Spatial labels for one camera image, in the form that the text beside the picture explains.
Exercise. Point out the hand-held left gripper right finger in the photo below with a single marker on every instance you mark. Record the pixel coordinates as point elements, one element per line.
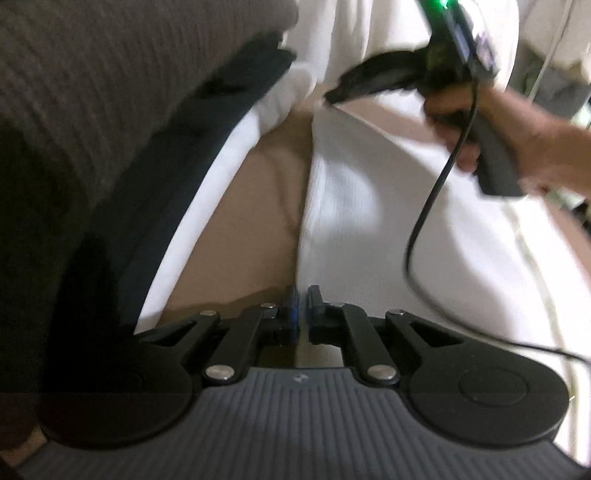
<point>315,316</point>

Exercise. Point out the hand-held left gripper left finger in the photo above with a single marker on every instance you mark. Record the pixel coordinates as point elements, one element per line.
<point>290,316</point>

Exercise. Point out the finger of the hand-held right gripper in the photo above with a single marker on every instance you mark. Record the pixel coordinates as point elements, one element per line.
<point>369,76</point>

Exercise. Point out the white sweater with green cartoon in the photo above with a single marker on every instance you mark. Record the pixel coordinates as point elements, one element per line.
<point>369,207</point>

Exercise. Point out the person's right forearm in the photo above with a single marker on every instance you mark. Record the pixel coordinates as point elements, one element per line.
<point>554,147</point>

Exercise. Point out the person's right hand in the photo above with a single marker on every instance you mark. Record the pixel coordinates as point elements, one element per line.
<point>444,108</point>

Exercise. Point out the cream folded garment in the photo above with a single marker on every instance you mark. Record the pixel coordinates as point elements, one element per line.
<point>207,175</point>

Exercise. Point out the black folded garment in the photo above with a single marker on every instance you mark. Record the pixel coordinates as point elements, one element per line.
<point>184,138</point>

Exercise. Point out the brown knitted sweater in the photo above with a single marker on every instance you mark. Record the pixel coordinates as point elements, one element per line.
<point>92,92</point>

